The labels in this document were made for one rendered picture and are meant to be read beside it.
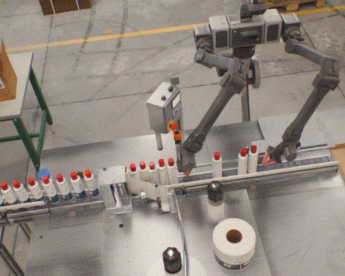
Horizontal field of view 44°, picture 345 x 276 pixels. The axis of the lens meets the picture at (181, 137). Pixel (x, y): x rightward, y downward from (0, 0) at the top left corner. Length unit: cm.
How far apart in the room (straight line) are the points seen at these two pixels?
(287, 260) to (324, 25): 366
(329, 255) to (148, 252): 90
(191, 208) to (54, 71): 305
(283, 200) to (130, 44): 323
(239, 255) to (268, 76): 283
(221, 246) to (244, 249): 11
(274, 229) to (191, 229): 44
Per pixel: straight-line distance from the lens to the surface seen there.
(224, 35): 249
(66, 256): 239
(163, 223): 232
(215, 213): 220
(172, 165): 232
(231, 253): 205
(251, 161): 242
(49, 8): 608
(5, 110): 341
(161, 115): 207
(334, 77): 217
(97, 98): 450
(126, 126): 411
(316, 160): 263
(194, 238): 226
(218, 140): 274
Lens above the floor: 282
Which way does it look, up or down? 46 degrees down
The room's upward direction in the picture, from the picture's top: 6 degrees counter-clockwise
